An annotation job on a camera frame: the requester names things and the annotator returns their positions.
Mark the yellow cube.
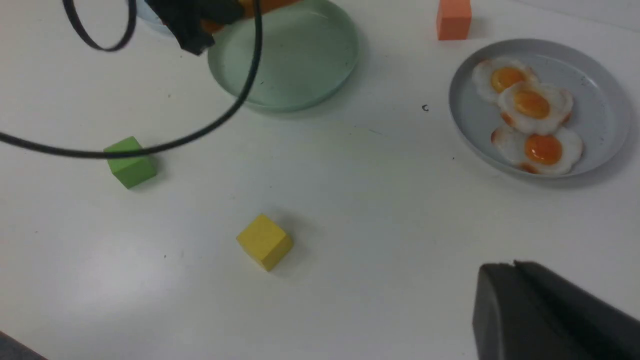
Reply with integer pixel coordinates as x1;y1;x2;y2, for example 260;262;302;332
237;213;294;272

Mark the mint green plate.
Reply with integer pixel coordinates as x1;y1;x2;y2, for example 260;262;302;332
207;0;360;112

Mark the green cube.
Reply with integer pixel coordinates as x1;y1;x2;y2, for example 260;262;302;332
104;136;158;189

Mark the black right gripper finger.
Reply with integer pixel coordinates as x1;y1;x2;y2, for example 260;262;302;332
471;260;640;360

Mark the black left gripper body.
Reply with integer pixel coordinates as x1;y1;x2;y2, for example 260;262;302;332
146;0;245;56

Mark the black cable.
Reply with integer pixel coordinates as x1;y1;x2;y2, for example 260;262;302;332
0;0;264;160

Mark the grey plate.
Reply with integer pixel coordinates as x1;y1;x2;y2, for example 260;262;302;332
448;38;633;180

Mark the orange cube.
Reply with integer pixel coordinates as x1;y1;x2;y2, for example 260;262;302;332
436;0;473;41

